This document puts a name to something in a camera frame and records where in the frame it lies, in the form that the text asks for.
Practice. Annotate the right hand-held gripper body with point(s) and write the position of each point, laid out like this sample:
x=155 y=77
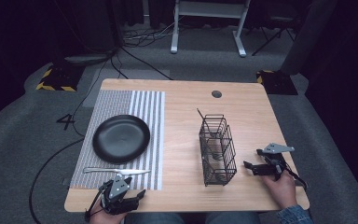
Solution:
x=275 y=160

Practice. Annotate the thin metal utensil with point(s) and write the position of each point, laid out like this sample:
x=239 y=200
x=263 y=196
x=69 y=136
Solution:
x=204 y=121

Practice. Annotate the black yellow striped base plate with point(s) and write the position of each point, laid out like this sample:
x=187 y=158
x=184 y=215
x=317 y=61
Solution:
x=59 y=79
x=276 y=81

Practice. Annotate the white metal desk frame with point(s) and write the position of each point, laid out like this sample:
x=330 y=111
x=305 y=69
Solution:
x=209 y=9

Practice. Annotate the person's right hand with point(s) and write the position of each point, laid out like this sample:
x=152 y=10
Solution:
x=281 y=191

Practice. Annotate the silver table knife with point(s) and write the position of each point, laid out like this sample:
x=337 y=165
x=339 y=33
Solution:
x=115 y=170

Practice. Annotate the grey striped placemat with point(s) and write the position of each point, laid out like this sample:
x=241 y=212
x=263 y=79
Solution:
x=143 y=109

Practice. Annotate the black tripod stand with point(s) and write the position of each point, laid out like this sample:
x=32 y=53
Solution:
x=273 y=35

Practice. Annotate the black round plate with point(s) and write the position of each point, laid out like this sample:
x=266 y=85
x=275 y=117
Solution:
x=121 y=139

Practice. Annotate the person's left hand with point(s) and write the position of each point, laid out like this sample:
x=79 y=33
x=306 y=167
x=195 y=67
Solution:
x=104 y=218

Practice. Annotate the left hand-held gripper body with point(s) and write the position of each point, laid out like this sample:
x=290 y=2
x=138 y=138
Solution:
x=118 y=189

